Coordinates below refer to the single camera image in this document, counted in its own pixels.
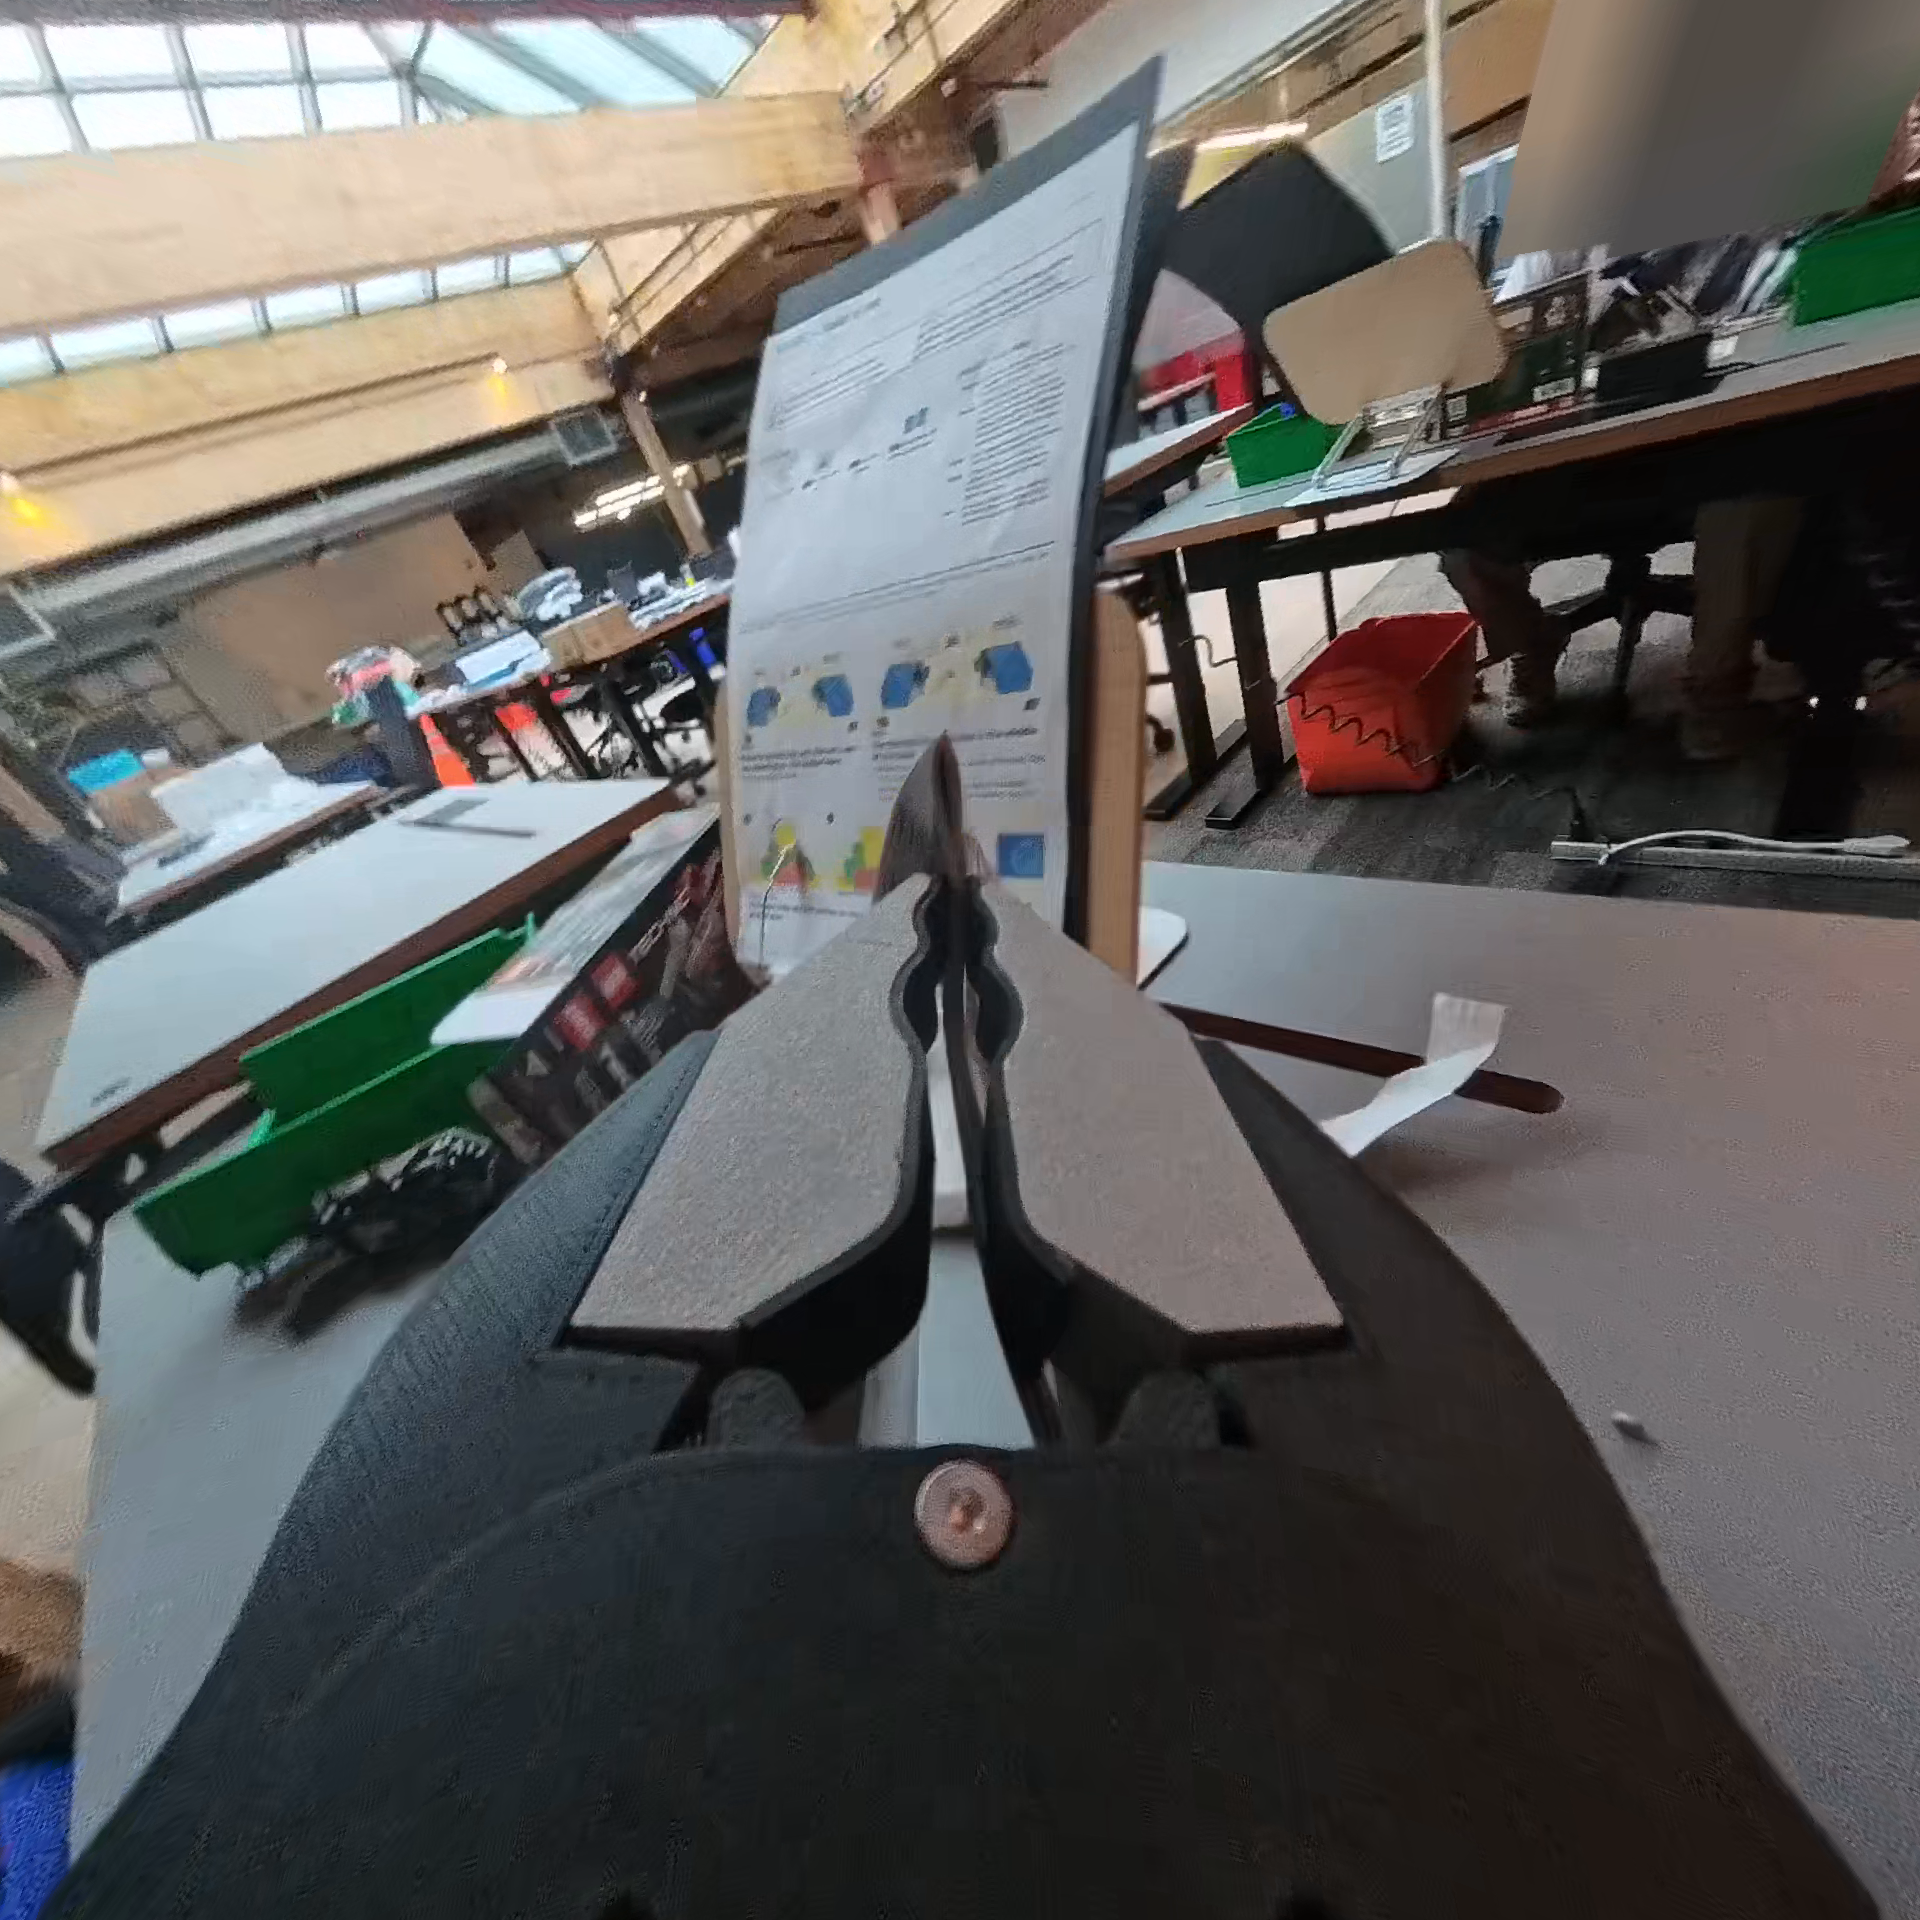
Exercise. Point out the grey work table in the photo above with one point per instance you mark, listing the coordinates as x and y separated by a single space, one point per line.
1575 434
376 902

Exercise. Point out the small white lego piece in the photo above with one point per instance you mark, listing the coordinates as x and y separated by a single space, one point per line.
1632 1425

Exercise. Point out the torn white paper strip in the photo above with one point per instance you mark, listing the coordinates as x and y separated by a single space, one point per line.
1448 1050

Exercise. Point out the red plastic bin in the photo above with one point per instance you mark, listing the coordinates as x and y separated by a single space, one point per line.
1381 705

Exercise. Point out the printed instruction sheet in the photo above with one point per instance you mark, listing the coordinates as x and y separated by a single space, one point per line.
901 450

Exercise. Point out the beige board stand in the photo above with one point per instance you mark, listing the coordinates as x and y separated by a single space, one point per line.
1381 330

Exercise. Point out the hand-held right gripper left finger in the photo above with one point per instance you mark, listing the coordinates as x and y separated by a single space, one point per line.
765 1185

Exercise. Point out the brown wooden stick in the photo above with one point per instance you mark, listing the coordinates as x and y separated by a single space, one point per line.
1291 1042

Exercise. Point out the white power strip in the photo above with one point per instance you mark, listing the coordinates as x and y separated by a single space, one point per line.
1724 848

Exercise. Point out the orange traffic cone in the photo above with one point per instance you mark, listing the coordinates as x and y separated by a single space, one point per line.
446 753

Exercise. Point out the black lego set box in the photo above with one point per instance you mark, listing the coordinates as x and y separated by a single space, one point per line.
630 1004

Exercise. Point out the green plastic bin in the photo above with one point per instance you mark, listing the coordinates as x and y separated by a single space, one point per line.
1862 268
1283 447
347 1080

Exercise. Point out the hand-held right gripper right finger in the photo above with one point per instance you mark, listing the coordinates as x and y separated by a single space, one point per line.
1155 1185

